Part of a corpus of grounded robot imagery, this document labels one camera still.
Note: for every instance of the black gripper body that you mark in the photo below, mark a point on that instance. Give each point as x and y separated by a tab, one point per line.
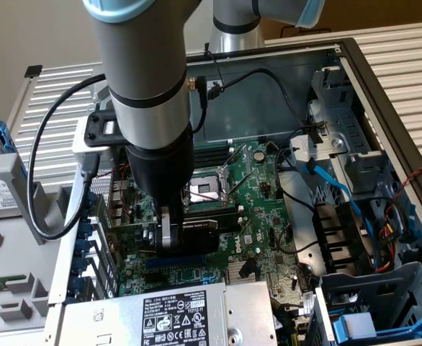
160	169

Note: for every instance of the green graphics card black shroud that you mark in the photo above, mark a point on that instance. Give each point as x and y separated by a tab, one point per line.
200	238

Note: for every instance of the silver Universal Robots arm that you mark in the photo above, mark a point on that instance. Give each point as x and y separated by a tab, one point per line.
146	54

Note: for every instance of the CPU socket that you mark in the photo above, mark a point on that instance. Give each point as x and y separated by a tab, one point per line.
214	184

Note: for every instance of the RAM stick with white label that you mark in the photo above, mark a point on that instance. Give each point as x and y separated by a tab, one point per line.
229	221

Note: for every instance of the metal socket cover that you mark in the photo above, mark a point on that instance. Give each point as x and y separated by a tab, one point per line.
229	180

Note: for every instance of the silver chipset heat sink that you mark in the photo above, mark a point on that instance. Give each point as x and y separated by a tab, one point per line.
232	274

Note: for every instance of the blue card retention clip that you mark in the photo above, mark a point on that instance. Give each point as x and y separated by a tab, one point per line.
75	283
83	247
93	202
80	264
85	229

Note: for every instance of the round coin battery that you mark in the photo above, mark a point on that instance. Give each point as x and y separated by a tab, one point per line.
260	156

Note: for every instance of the green Dell motherboard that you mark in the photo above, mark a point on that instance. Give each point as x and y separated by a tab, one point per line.
268	209

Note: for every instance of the silver power supply unit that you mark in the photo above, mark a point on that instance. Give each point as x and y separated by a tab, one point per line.
117	324

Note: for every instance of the open metal PC case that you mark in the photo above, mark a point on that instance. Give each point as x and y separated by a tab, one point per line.
250	115

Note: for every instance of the grey parts rack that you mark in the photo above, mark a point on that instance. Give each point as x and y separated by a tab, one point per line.
16	259

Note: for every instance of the small black clip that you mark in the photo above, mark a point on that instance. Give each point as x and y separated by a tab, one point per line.
33	71

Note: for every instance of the blue disk caddy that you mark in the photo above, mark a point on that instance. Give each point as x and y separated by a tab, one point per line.
2	131

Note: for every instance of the black plastic fan shroud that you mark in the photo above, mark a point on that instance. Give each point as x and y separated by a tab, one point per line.
333	230

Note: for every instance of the silver metal disk bay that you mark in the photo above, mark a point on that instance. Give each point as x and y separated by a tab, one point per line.
351	122

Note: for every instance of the grey metal disk cage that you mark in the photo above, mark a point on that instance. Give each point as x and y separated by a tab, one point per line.
376	284

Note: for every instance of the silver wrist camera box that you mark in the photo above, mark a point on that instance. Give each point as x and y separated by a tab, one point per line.
88	149

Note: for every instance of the blue plastic disk bracket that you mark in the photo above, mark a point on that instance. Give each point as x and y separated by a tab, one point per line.
340	329

